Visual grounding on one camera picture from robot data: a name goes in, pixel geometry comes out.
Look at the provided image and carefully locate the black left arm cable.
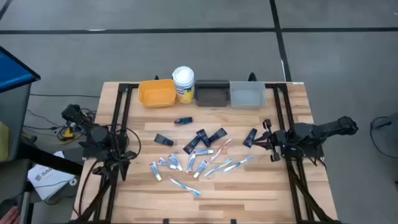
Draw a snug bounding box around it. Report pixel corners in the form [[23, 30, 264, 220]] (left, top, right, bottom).
[[123, 126, 142, 161]]

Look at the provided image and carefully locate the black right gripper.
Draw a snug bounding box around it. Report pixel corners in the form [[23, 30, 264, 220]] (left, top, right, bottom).
[[252, 119, 292, 162]]

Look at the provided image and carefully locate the blue bin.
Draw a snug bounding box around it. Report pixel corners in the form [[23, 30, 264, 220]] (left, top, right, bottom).
[[0, 45, 42, 162]]

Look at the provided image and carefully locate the light grey plastic bin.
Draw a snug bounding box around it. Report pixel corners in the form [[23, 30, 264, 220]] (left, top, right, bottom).
[[229, 81, 267, 110]]

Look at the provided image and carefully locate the white printed paper bag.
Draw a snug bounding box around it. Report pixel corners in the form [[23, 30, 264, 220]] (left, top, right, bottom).
[[27, 151, 77, 202]]

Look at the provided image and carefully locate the orange plastic bin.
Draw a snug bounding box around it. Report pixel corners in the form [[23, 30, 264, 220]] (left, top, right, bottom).
[[138, 78, 177, 109]]

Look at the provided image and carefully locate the yellow floor tool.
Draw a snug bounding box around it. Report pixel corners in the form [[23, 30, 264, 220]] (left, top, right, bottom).
[[61, 126, 76, 140]]

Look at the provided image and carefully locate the person's hand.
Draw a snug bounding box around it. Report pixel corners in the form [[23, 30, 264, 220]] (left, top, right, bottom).
[[0, 206, 21, 224]]

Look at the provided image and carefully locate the blue white toothbrush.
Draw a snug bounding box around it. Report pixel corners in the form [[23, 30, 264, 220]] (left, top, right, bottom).
[[169, 178, 202, 197], [204, 158, 234, 178], [223, 155, 254, 173]]

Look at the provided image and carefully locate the dark grey plastic bin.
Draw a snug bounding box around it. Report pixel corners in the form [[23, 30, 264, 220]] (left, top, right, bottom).
[[195, 80, 231, 108]]

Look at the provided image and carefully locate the red white toothbrush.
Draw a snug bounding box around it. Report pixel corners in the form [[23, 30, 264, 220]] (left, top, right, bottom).
[[210, 138, 233, 162]]

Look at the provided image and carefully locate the black floor cable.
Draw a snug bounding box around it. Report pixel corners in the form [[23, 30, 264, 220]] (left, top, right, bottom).
[[369, 114, 398, 159]]

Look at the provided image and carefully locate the yellow Lysol wipes canister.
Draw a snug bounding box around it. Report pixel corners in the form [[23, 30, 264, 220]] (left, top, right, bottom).
[[172, 65, 196, 105]]

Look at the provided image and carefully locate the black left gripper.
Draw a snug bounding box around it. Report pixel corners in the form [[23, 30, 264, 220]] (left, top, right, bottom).
[[92, 151, 138, 187]]

